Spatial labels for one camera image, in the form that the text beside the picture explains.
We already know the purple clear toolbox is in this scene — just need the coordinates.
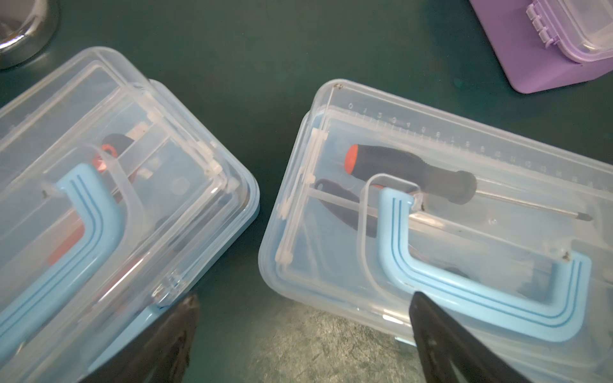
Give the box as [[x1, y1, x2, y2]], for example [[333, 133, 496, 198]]
[[471, 1, 612, 94]]

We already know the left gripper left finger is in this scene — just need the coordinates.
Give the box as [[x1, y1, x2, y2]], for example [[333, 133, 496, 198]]
[[82, 293, 200, 382]]

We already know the blue clear toolbox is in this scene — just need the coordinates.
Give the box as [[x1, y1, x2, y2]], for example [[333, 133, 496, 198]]
[[1, 47, 260, 382], [259, 80, 612, 382]]

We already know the orange black screwdriver in lid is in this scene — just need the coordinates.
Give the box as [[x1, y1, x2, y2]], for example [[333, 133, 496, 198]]
[[343, 145, 593, 222]]

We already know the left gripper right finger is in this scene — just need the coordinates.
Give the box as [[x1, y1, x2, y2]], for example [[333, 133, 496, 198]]
[[409, 291, 528, 382]]

